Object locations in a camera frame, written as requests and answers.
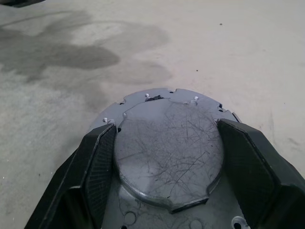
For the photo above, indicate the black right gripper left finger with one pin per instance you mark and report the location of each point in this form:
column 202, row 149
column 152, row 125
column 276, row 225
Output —
column 78, row 181

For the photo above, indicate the grey tape roll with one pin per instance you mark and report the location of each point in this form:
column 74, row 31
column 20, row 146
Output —
column 135, row 101

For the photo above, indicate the round grey motor lid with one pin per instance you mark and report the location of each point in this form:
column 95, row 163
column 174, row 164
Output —
column 166, row 148

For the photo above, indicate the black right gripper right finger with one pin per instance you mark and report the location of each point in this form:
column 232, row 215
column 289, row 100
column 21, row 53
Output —
column 262, row 181

